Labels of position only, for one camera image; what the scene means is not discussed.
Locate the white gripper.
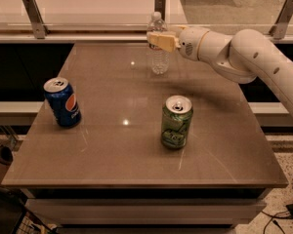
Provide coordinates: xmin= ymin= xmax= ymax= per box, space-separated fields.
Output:
xmin=146 ymin=25 xmax=209 ymax=61

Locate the clear plastic water bottle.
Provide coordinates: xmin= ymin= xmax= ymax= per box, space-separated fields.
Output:
xmin=146 ymin=12 xmax=169 ymax=75

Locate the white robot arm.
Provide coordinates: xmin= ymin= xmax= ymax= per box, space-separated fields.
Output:
xmin=146 ymin=26 xmax=293 ymax=118

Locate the green soda can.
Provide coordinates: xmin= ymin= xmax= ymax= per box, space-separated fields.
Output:
xmin=161 ymin=96 xmax=193 ymax=149

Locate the blue Pepsi can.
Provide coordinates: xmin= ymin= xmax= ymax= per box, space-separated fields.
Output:
xmin=43 ymin=77 xmax=81 ymax=128

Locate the dark round bin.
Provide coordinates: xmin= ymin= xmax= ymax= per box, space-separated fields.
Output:
xmin=0 ymin=145 xmax=13 ymax=166

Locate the black equipment with keypad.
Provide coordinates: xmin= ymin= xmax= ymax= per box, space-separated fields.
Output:
xmin=0 ymin=186 xmax=58 ymax=234

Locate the middle metal railing bracket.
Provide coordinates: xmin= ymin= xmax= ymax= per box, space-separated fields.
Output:
xmin=154 ymin=0 xmax=166 ymax=19

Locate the metal railing bracket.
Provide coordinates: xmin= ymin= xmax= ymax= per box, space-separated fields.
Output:
xmin=22 ymin=0 xmax=49 ymax=39
xmin=154 ymin=0 xmax=166 ymax=19
xmin=269 ymin=0 xmax=293 ymax=40

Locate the right metal railing bracket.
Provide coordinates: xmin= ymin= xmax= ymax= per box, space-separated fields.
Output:
xmin=269 ymin=0 xmax=293 ymax=40

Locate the left metal railing bracket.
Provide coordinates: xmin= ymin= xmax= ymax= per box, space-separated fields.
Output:
xmin=22 ymin=0 xmax=49 ymax=39

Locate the black cable on floor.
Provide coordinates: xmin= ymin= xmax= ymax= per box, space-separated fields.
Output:
xmin=261 ymin=192 xmax=293 ymax=234

